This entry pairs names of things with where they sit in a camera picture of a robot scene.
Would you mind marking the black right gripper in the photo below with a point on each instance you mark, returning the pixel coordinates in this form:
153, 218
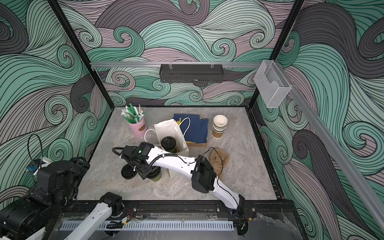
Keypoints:
141, 172

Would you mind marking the black coffee cup lid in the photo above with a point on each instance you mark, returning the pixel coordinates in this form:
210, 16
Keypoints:
128, 172

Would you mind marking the white paper takeout bag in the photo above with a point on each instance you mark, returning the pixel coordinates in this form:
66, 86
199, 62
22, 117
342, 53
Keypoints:
172, 135

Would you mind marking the brown pulp cup carrier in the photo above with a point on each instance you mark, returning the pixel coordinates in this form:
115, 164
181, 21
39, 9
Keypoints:
219, 159

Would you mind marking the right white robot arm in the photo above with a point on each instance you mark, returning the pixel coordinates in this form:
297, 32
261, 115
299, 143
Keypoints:
204, 179

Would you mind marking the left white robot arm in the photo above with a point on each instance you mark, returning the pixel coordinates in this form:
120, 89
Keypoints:
57, 183

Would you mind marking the pink straw holder cup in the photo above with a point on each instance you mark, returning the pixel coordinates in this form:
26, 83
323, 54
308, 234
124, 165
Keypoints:
139, 129

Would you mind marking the bundle of wrapped straws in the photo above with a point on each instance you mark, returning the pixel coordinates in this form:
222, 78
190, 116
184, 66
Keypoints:
132, 114

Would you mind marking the dark blue napkin stack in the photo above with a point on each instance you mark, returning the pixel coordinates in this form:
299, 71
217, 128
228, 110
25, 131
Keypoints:
194, 128

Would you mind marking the stack of paper cups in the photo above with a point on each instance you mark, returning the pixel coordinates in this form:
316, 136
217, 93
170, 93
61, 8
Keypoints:
219, 125

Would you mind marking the black wall-mounted tray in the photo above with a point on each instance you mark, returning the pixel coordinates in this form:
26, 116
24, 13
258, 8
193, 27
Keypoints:
191, 74

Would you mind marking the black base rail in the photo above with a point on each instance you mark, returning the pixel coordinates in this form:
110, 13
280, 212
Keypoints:
137, 207

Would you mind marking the grey aluminium rail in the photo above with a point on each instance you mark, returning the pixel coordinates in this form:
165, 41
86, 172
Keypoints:
135, 64

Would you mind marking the clear acrylic wall holder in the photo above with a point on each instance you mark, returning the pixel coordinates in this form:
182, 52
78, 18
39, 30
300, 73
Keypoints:
272, 83

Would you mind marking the black enclosure corner post left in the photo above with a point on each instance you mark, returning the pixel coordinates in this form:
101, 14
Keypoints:
78, 47

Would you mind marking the black enclosure corner post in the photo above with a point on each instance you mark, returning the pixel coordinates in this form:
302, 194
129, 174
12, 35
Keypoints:
78, 47
287, 27

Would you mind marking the black enclosure corner post right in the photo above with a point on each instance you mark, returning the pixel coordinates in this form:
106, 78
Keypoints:
287, 27

